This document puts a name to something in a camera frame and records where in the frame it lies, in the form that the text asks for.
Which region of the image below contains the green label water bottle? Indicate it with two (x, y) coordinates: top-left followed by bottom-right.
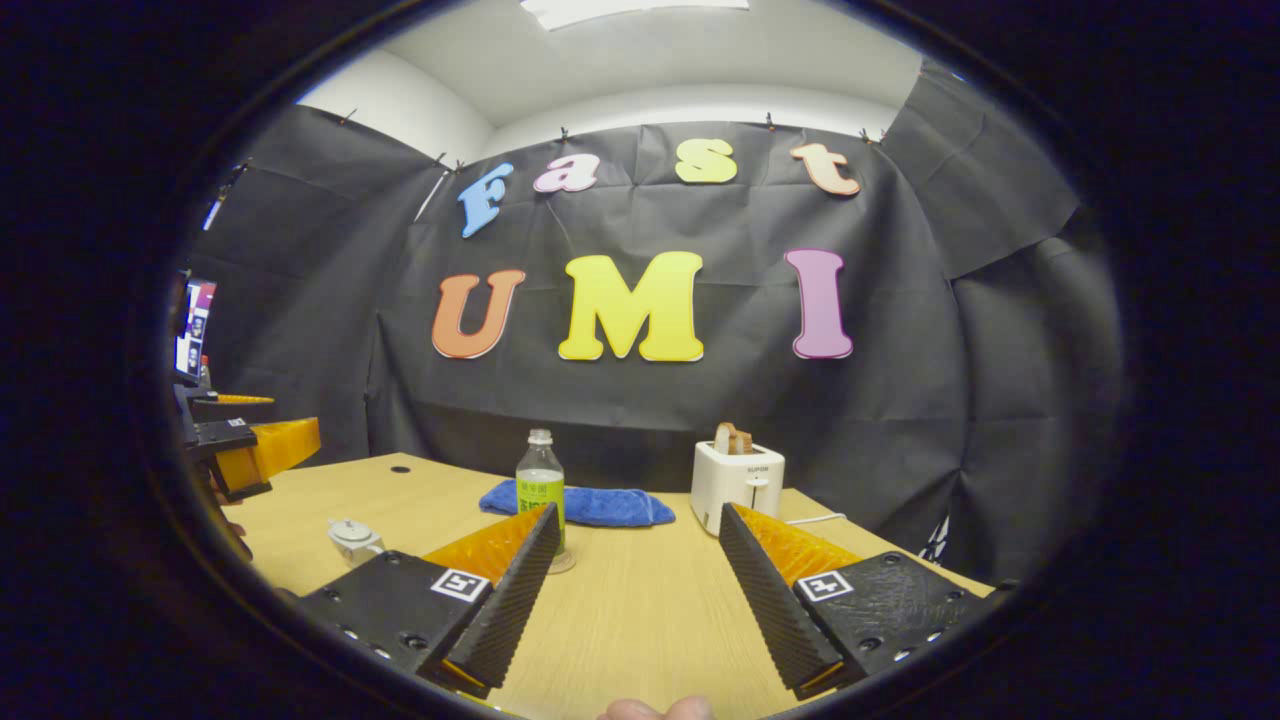
(516, 429), (567, 561)

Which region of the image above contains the ceiling light panel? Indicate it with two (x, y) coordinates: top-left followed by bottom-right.
(520, 0), (751, 31)

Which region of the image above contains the white teacup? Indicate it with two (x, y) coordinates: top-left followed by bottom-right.
(328, 518), (386, 569)

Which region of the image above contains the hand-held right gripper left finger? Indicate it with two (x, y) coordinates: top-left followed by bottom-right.
(298, 502), (562, 699)

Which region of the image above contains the blue towel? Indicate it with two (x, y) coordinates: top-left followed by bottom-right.
(479, 480), (677, 528)

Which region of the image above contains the black backdrop cloth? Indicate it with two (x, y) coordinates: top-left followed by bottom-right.
(185, 55), (1126, 586)

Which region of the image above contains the white toaster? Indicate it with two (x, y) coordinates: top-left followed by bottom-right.
(691, 441), (786, 536)

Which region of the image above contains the computer monitor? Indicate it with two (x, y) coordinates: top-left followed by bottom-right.
(175, 278), (217, 386)

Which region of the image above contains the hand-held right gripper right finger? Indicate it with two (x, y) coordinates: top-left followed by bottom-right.
(717, 503), (998, 701)

